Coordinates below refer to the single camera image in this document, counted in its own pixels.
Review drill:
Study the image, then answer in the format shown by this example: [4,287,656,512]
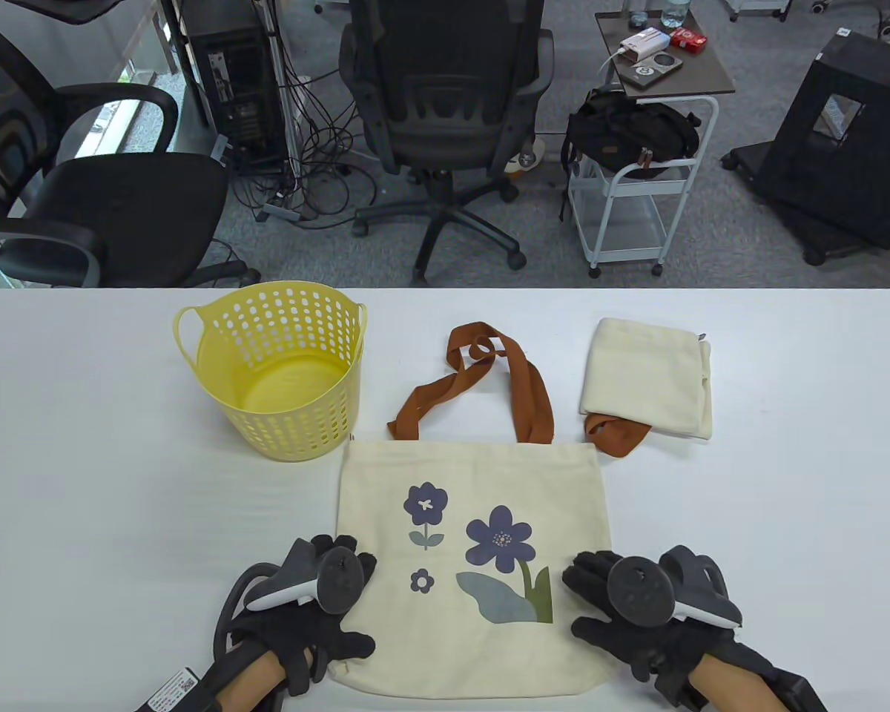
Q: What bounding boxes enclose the black backpack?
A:
[560,88,702,222]

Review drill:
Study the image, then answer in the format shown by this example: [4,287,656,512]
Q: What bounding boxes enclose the black wheeled stand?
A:
[721,28,890,266]

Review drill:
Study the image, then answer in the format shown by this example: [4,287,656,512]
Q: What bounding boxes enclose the person's right hand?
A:
[561,550,735,705]

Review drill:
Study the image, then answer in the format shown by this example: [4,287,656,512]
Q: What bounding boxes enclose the tangle of black cables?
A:
[226,15,379,231]

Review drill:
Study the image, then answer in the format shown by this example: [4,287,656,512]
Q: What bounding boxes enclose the white rolling cart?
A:
[567,9,736,279]

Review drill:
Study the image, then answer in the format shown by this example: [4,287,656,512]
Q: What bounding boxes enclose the grey white hand controller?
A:
[214,538,368,657]
[607,547,744,631]

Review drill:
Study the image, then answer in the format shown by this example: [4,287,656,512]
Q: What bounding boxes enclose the purple flower print canvas bag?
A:
[326,323,615,698]

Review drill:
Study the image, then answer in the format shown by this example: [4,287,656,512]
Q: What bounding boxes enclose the black computer tower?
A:
[182,0,286,168]

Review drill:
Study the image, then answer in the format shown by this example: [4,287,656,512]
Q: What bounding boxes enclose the brown square coaster set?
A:
[614,50,685,93]

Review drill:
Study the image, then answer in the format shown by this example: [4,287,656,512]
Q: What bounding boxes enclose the black wrist module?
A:
[130,664,227,712]
[727,645,828,712]

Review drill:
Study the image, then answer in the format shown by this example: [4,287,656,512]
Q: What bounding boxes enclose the yellow perforated plastic basket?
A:
[174,280,368,462]

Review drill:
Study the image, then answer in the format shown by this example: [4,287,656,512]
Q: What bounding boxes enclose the black left wrist module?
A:
[130,664,227,712]

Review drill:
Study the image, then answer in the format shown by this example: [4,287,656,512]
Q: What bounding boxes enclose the black fabric seat office chair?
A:
[0,7,260,289]

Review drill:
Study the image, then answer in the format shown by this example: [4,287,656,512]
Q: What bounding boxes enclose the aluminium frame post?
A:
[256,0,301,208]

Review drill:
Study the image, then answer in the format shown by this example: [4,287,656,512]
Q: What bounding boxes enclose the black mesh office chair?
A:
[337,0,556,286]

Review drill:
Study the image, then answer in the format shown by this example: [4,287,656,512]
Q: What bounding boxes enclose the person's left hand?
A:
[226,535,378,696]

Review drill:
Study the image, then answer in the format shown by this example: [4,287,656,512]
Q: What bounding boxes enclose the red flower print canvas bag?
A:
[578,317,714,458]

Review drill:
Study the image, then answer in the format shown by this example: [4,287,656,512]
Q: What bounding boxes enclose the person's left forearm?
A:
[211,653,312,712]

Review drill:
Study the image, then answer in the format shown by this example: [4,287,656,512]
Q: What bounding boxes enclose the black right wrist module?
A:
[727,645,828,712]

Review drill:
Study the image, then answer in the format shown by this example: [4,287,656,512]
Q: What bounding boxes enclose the white power bank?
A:
[617,27,672,62]

